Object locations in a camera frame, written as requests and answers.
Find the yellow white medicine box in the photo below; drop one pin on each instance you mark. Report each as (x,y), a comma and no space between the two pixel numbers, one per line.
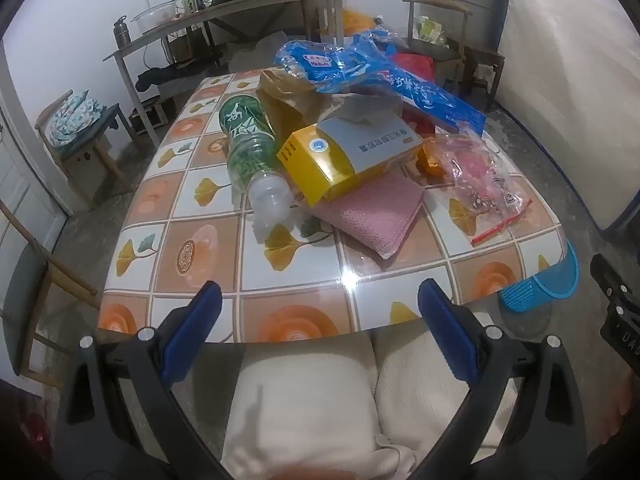
(320,170)

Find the white green packet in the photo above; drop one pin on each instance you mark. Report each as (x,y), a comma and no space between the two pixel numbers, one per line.
(430,27)

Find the pink paper napkin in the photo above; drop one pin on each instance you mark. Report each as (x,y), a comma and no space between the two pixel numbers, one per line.
(370,215)

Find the cardboard box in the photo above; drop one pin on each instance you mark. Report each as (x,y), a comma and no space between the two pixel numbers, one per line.
(182,45)

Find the blue plastic bag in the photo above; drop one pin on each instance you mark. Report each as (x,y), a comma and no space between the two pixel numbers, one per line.
(350,65)

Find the yellow plastic bag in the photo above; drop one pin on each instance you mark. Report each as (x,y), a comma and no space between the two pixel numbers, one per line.
(356,21)

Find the patterned dining table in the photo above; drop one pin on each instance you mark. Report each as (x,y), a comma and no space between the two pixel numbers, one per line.
(210,255)

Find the green plastic bottle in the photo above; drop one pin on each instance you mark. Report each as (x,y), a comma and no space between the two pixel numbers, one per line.
(245,145)

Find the dark cloth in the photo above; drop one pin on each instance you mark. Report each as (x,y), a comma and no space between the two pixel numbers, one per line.
(160,77)

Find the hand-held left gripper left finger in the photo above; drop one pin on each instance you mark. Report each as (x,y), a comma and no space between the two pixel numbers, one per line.
(200,320)

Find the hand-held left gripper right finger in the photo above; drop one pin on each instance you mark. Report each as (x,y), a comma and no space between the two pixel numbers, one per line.
(445,325)

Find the person's right hand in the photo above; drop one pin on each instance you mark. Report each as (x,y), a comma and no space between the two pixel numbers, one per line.
(622,410)

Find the red snack bag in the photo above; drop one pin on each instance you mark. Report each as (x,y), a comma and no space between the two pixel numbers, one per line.
(417,65)

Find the floral folded blanket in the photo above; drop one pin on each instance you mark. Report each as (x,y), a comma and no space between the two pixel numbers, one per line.
(70,117)

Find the clear glass bowl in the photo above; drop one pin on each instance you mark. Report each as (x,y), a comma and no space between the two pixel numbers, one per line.
(155,17)

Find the clear zip bag red strip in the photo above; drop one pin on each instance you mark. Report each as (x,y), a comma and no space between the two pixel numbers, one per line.
(480,180)

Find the dark storage box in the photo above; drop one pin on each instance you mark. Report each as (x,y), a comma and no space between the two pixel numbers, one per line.
(147,112)

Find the white sack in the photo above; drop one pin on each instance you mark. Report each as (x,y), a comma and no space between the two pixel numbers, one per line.
(270,47)

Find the white mattress blue edge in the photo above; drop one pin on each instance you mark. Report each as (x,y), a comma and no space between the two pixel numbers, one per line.
(575,85)

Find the metal water bottle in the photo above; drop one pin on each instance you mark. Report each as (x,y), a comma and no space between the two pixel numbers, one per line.
(121,35)

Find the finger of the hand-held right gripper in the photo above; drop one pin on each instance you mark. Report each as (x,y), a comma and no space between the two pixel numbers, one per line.
(612,280)

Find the brown paper bag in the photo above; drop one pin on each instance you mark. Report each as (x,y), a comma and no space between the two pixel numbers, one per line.
(295,100)

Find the blue plastic basket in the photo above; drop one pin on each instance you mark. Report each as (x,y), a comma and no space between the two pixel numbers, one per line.
(530,295)

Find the wooden chair grey seat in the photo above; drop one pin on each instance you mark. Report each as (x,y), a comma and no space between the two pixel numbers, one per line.
(25,290)

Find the wooden chair dark seat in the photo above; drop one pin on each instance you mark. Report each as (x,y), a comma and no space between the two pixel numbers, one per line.
(95,132)

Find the wooden armchair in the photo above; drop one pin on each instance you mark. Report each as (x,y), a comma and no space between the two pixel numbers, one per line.
(435,4)

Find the long grey side table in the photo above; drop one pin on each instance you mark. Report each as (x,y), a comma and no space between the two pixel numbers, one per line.
(240,10)

